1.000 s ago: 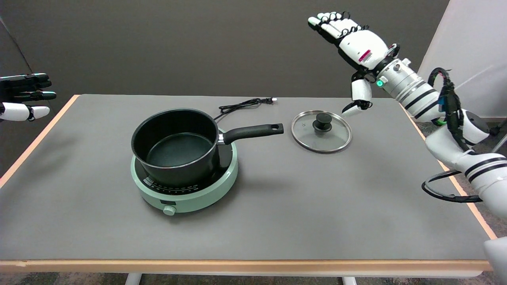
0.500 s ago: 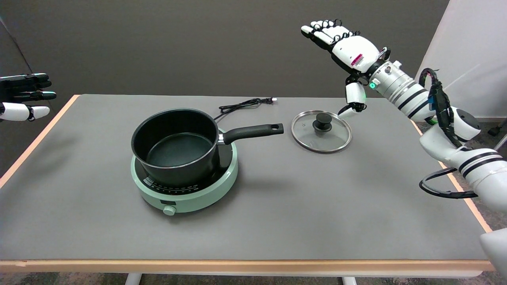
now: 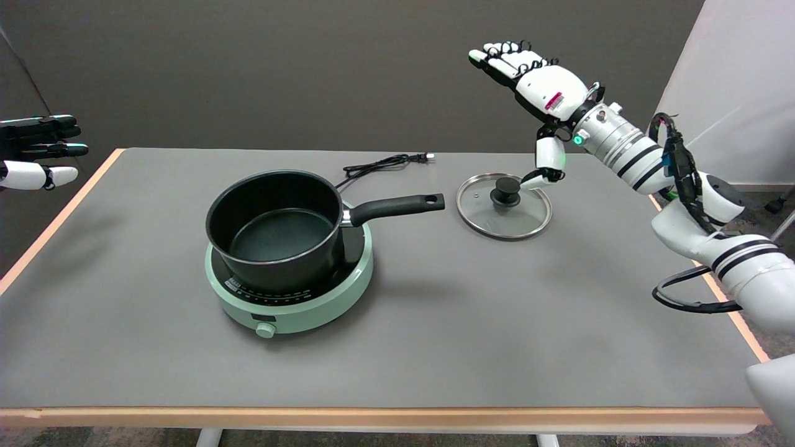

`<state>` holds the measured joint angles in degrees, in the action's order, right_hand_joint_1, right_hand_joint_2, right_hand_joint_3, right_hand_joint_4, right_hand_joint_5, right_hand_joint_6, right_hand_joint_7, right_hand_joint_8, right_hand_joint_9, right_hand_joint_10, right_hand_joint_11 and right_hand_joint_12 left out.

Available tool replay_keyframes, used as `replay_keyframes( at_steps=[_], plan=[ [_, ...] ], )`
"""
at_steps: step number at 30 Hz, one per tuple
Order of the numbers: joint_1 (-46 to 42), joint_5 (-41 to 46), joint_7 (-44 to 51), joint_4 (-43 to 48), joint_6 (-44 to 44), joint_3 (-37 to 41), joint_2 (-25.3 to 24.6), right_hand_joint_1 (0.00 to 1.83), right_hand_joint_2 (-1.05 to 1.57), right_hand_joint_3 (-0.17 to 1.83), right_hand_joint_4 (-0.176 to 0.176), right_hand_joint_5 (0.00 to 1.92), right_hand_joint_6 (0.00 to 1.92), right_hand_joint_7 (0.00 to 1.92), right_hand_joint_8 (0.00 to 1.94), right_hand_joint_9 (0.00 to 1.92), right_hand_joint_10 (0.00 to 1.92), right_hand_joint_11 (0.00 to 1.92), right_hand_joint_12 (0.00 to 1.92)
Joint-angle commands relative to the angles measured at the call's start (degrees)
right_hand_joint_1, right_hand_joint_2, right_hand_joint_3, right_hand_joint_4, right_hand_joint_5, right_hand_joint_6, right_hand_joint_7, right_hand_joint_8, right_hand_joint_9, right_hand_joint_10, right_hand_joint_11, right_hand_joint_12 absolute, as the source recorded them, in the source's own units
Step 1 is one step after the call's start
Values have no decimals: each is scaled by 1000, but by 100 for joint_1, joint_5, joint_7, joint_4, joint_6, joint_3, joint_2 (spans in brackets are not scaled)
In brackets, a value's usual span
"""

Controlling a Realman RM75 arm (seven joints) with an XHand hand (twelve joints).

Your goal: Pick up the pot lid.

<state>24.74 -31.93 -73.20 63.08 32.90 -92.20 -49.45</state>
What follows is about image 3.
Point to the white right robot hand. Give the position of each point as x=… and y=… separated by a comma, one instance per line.
x=549, y=84

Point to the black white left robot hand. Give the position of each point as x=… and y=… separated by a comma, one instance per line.
x=28, y=176

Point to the glass pot lid black knob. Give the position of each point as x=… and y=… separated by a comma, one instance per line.
x=478, y=211

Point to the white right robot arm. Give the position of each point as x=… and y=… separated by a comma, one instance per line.
x=745, y=261

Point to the gray table mat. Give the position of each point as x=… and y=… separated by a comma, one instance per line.
x=155, y=360

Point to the office chair base with casters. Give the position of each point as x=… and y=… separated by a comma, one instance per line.
x=774, y=205

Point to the green round induction cooker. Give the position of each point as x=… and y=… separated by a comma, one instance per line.
x=310, y=310

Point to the white table leg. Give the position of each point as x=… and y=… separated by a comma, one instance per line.
x=548, y=441
x=208, y=438

